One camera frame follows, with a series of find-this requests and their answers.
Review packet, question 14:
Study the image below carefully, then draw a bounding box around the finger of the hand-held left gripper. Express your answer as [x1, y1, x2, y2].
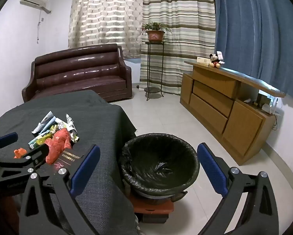
[0, 144, 50, 175]
[0, 132, 19, 161]

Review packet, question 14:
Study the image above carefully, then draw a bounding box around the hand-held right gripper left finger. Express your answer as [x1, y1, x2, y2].
[19, 144, 101, 235]

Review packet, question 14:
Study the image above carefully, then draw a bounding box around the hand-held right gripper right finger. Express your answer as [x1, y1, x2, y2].
[197, 143, 279, 235]

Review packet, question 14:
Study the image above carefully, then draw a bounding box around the orange plastic bag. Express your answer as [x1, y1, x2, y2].
[45, 128, 72, 164]

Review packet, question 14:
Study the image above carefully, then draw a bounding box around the white printed wrapper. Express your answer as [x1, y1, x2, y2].
[65, 114, 79, 143]

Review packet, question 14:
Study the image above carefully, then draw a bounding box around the trash can with black bag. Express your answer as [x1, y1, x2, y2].
[119, 133, 201, 205]

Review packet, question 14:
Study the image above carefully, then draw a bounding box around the green white box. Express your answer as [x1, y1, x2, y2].
[28, 131, 52, 150]

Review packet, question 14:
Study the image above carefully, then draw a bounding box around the small orange plastic scrap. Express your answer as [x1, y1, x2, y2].
[14, 147, 27, 159]

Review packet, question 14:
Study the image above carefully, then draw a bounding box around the grey white wrapper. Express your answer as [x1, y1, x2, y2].
[31, 111, 56, 135]

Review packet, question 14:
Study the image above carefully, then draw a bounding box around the white crumpled paper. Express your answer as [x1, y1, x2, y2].
[54, 117, 68, 131]

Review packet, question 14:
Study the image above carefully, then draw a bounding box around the dark grey tablecloth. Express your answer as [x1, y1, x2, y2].
[0, 90, 137, 235]

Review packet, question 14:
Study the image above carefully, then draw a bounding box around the wooden cabinet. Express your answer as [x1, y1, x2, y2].
[180, 60, 287, 166]

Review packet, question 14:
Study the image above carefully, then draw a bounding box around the red plastic stool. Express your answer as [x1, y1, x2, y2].
[129, 191, 188, 223]

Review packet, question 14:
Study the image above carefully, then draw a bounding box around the dark small box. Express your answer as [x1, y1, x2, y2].
[256, 94, 270, 107]

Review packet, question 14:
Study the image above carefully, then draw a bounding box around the white router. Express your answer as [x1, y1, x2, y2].
[263, 97, 279, 114]

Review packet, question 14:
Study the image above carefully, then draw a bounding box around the brown leather sofa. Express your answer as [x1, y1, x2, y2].
[22, 43, 133, 103]

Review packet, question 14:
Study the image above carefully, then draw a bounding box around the black metal plant stand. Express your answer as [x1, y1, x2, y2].
[144, 40, 165, 101]

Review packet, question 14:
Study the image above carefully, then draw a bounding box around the mouse plush toy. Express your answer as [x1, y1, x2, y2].
[208, 53, 226, 68]

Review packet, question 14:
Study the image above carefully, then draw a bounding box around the potted plant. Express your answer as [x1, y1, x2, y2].
[141, 22, 172, 42]

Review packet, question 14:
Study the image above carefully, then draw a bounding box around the blue curtain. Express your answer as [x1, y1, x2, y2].
[214, 0, 293, 93]

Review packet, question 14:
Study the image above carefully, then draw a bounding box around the beige patterned curtain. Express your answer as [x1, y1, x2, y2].
[68, 0, 143, 59]

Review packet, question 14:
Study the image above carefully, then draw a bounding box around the striped curtain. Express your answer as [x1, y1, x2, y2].
[140, 0, 216, 96]

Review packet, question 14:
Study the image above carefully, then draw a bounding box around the thin cable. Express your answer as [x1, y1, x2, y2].
[272, 114, 283, 130]

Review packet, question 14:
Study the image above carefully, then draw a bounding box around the hanging wall cord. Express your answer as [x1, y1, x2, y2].
[37, 10, 43, 44]

